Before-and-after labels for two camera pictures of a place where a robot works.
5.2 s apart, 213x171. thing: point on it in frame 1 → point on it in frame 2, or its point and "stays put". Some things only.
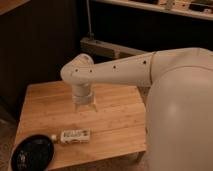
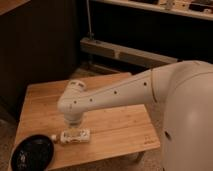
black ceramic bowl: (34, 153) stays put
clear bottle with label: (74, 136) stays put
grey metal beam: (101, 48) stays put
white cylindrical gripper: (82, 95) → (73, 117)
